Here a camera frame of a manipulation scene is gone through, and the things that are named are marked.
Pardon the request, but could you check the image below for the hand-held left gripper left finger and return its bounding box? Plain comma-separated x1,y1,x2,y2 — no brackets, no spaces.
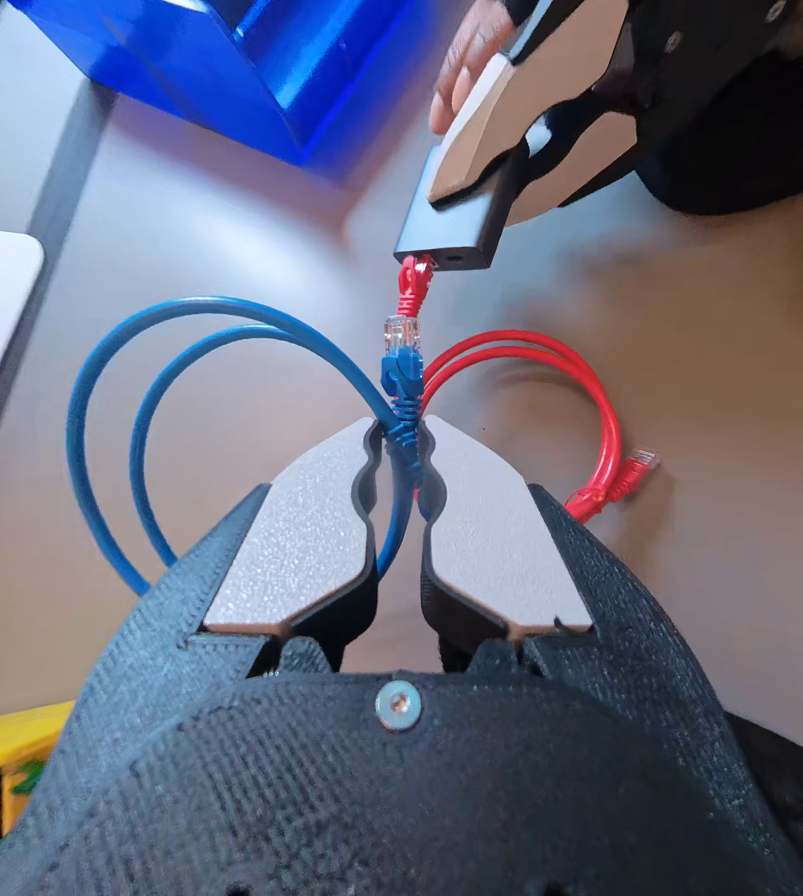
202,416,383,673

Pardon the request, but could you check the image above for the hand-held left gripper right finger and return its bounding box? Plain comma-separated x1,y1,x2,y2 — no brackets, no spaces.
415,414,595,673

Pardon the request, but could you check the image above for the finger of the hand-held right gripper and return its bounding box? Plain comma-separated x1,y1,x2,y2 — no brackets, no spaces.
428,28,621,209
505,111,639,229

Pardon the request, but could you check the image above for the dark grey ethernet coupler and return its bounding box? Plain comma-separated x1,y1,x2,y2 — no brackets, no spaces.
393,136,528,273

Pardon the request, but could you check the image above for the red ethernet cable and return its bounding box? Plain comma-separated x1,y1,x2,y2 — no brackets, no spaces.
396,253,661,525

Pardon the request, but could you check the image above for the blue ethernet cable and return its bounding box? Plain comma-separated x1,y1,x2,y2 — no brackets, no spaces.
65,297,425,598

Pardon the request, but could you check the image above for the person's right hand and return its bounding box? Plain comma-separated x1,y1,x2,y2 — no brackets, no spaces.
429,0,514,137

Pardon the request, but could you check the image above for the blue plastic bin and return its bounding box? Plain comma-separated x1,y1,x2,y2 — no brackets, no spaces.
6,0,419,186

